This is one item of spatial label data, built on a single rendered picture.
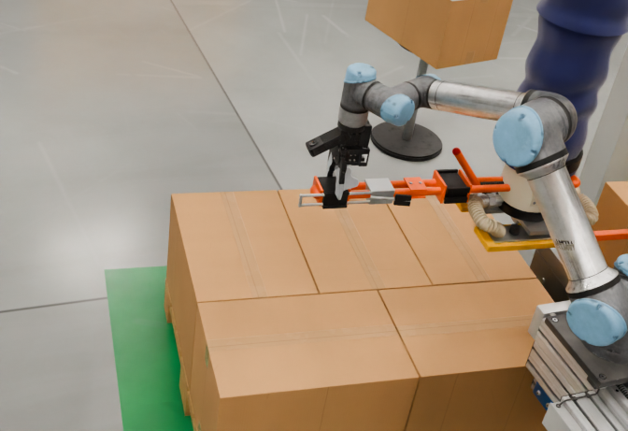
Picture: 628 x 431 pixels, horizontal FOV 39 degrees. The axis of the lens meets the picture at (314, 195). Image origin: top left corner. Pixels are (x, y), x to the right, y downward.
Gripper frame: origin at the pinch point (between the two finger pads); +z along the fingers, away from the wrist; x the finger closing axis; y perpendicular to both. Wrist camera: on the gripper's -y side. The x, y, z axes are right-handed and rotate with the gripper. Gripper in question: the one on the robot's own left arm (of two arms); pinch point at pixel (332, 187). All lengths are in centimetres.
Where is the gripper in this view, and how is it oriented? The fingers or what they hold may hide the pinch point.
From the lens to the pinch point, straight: 236.3
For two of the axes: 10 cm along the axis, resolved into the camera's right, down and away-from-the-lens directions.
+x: -2.5, -5.6, 7.9
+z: -1.4, 8.3, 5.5
